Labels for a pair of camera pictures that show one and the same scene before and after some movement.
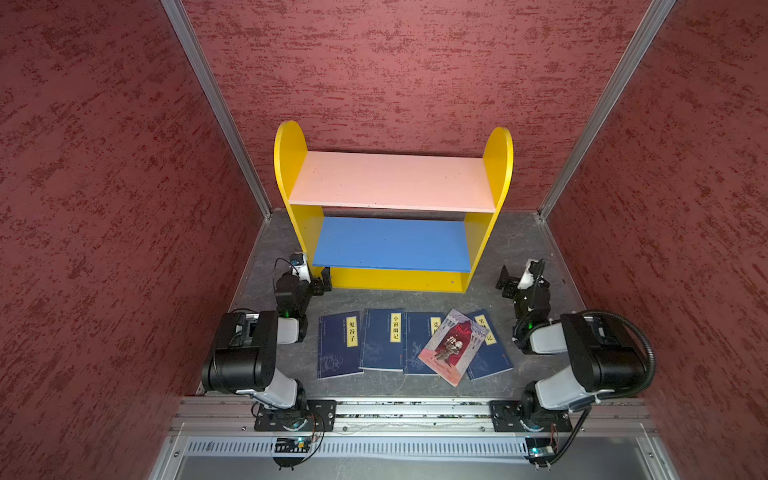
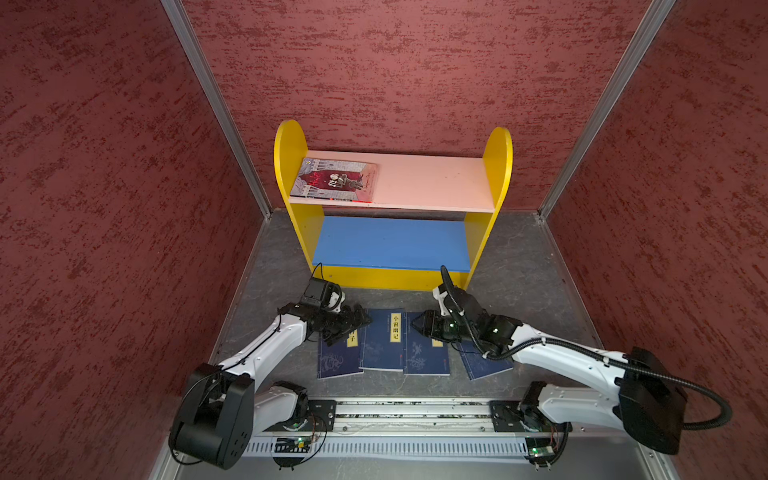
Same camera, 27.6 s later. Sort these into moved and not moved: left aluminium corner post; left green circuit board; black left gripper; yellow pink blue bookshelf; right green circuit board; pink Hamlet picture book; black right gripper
Moved: black right gripper; black left gripper; pink Hamlet picture book
Not moved: yellow pink blue bookshelf; left aluminium corner post; left green circuit board; right green circuit board
